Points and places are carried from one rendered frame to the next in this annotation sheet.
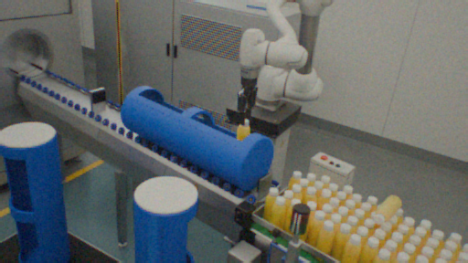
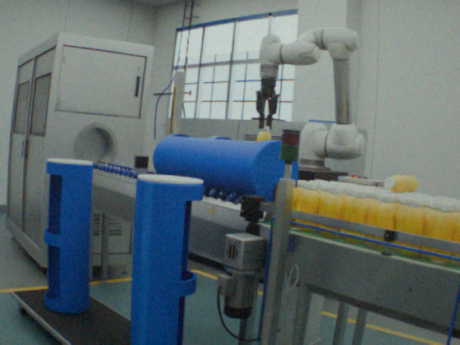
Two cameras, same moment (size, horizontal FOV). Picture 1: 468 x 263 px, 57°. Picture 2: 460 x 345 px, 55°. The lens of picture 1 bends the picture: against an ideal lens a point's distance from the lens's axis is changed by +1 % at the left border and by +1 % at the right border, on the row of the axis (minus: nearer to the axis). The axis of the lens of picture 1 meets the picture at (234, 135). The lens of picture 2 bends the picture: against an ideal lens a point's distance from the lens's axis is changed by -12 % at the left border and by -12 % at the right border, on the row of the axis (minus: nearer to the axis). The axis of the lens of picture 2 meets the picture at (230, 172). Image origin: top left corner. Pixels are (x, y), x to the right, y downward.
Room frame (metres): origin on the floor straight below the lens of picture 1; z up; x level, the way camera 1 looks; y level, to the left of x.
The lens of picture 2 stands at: (-0.35, -0.52, 1.19)
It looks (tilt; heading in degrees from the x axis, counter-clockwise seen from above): 3 degrees down; 16
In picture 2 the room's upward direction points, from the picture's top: 5 degrees clockwise
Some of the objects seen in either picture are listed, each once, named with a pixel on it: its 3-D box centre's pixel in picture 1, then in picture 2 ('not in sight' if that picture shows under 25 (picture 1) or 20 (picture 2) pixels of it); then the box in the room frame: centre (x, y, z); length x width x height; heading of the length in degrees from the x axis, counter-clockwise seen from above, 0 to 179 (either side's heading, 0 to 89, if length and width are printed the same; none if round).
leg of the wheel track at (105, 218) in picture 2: (58, 150); (104, 246); (3.02, 1.42, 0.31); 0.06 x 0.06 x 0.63; 54
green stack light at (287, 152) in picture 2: (298, 224); (289, 153); (1.24, -0.26, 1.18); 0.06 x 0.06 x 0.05
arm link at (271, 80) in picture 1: (271, 80); (315, 140); (2.54, -0.20, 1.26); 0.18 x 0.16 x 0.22; 75
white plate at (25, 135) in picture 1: (26, 134); (70, 161); (1.98, 1.09, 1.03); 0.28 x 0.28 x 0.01
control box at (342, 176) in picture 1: (331, 170); (360, 189); (1.87, -0.51, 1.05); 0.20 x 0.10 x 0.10; 54
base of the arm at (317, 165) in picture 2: (265, 99); (309, 163); (2.55, -0.18, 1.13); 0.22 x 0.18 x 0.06; 61
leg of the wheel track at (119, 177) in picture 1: (121, 209); not in sight; (2.33, 0.72, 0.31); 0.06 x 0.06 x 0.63; 54
